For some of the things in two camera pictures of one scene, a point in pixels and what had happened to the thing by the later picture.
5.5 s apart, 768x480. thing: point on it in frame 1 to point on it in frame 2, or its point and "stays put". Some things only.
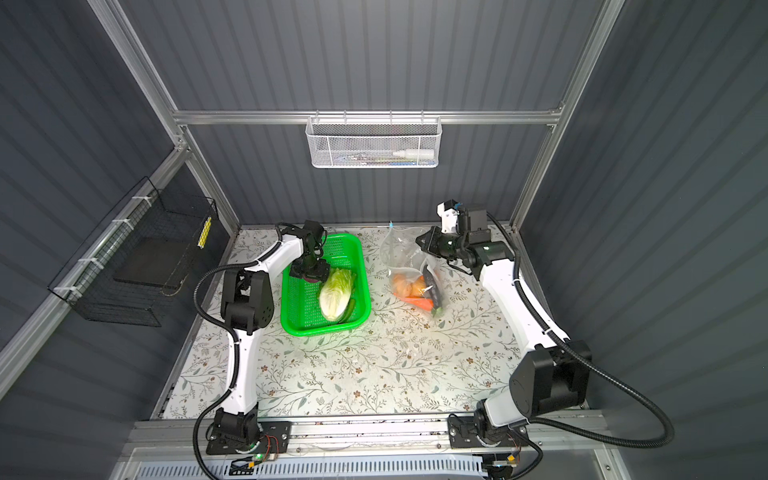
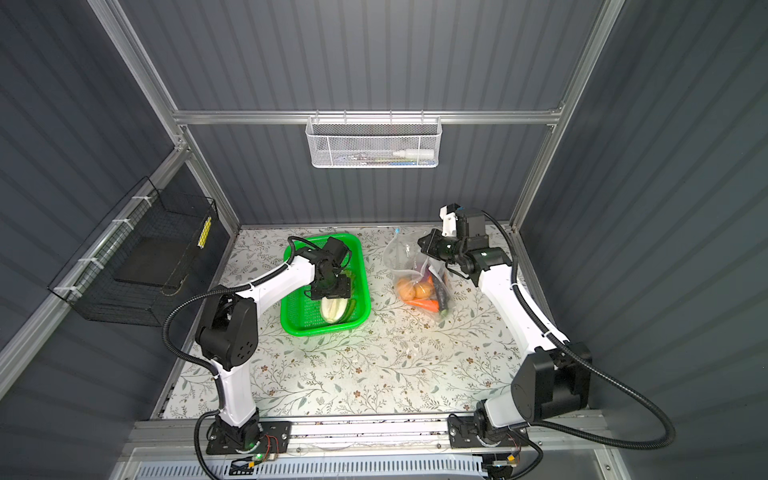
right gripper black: x=431 y=247 stays put
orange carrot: x=423 y=303 stays put
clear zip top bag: x=416 y=278 stays put
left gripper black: x=320 y=273 to x=343 y=289
